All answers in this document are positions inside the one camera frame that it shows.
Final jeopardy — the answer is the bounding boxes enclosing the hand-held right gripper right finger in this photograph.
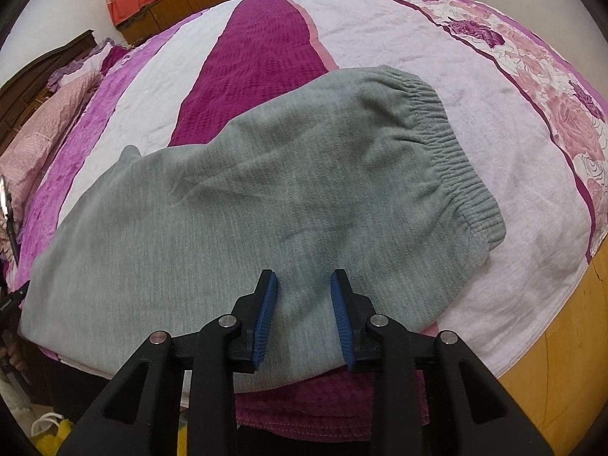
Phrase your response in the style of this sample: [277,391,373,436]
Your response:
[331,268,554,456]

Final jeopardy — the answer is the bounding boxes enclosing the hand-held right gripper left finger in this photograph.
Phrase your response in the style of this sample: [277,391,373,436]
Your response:
[57,269,279,456]

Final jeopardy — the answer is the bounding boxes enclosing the grey pants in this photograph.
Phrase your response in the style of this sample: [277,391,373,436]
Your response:
[18,64,507,395]

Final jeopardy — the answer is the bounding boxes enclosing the person's left hand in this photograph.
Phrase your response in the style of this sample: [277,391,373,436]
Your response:
[0,341,24,372]

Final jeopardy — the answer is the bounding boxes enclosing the phone on black stand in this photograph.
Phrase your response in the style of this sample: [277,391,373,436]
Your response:
[0,176,22,267]

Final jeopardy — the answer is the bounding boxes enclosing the white plastic bag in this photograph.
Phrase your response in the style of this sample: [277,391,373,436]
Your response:
[29,412,63,439]

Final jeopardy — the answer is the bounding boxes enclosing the yellow object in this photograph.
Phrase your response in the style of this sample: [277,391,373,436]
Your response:
[35,418,74,456]

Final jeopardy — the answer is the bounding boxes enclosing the pink pillow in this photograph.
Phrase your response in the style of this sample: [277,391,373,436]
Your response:
[0,69,103,229]

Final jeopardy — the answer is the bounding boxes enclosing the dark wooden headboard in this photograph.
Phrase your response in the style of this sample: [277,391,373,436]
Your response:
[0,30,98,153]

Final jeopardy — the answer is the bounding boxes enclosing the purple ruffled pillow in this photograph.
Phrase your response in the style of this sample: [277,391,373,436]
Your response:
[47,40,129,91]

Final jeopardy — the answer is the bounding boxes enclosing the white magenta towel blanket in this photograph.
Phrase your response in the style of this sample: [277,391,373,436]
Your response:
[59,0,594,438]

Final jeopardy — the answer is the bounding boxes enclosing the purple floral bedsheet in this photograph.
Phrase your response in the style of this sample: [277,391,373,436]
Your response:
[14,0,608,357]

